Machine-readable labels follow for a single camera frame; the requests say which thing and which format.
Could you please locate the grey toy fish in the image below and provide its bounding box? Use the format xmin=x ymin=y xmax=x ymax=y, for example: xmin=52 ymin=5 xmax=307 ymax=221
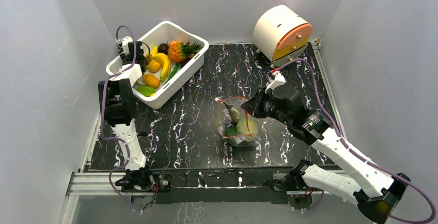
xmin=223 ymin=102 xmax=241 ymax=125

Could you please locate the light green toy cabbage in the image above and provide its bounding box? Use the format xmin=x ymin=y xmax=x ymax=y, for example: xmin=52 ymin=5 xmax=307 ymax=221
xmin=236 ymin=117 xmax=259 ymax=142

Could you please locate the clear zip bag orange zipper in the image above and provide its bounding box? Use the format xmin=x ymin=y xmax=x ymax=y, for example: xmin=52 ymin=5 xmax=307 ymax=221
xmin=215 ymin=97 xmax=258 ymax=148

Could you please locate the dark green toy avocado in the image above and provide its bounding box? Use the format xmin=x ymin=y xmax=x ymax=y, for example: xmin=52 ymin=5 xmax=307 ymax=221
xmin=224 ymin=126 xmax=239 ymax=138

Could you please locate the small orange toy tangerine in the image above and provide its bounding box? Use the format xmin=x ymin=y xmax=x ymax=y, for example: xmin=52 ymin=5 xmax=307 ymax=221
xmin=147 ymin=60 xmax=161 ymax=73

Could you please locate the yellow toy corn cob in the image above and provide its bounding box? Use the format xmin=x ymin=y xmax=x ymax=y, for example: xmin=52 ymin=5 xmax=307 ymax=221
xmin=146 ymin=45 xmax=158 ymax=61

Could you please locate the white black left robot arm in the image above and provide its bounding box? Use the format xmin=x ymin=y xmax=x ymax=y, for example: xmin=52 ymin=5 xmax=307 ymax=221
xmin=98 ymin=41 xmax=154 ymax=192

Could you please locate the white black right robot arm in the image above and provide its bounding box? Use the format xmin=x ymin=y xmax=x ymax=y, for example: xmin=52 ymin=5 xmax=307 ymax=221
xmin=241 ymin=85 xmax=407 ymax=223

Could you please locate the orange toy orange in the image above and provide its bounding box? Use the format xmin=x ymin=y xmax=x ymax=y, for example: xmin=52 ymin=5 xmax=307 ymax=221
xmin=143 ymin=74 xmax=161 ymax=89

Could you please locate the dark purple toy fruit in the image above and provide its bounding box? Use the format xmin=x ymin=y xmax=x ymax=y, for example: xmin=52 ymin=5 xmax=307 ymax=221
xmin=158 ymin=43 xmax=169 ymax=55

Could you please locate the yellow toy banana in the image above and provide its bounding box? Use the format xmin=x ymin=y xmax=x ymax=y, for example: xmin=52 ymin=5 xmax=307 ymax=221
xmin=151 ymin=53 xmax=171 ymax=82

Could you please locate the bright green toy lime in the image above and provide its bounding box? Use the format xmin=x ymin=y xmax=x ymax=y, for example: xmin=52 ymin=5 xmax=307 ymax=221
xmin=136 ymin=85 xmax=156 ymax=97

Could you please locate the green toy chili pepper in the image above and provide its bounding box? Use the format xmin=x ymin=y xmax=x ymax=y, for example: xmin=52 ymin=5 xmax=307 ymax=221
xmin=166 ymin=63 xmax=180 ymax=82

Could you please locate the orange toy pineapple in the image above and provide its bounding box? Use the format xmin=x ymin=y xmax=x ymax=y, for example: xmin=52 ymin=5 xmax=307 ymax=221
xmin=167 ymin=41 xmax=202 ymax=63

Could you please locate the white plastic bin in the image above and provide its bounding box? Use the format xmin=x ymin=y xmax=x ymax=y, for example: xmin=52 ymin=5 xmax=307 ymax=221
xmin=106 ymin=21 xmax=209 ymax=109

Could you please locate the cream round drum orange face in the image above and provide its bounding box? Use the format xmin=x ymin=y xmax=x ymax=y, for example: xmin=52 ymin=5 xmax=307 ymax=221
xmin=253 ymin=5 xmax=314 ymax=68

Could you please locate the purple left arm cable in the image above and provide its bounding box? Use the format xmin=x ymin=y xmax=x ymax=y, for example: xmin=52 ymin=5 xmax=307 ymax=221
xmin=99 ymin=25 xmax=143 ymax=213

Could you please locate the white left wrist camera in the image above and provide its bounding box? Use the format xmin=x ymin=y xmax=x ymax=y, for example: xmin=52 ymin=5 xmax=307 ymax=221
xmin=117 ymin=36 xmax=133 ymax=55

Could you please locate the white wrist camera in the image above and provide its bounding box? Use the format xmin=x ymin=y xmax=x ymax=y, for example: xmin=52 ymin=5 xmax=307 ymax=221
xmin=117 ymin=36 xmax=133 ymax=55
xmin=265 ymin=68 xmax=286 ymax=92

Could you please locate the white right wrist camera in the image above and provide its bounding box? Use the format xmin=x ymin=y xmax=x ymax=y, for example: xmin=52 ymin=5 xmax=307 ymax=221
xmin=265 ymin=68 xmax=286 ymax=92

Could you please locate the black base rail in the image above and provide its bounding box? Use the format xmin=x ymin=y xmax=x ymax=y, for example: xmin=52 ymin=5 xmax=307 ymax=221
xmin=67 ymin=166 xmax=343 ymax=213

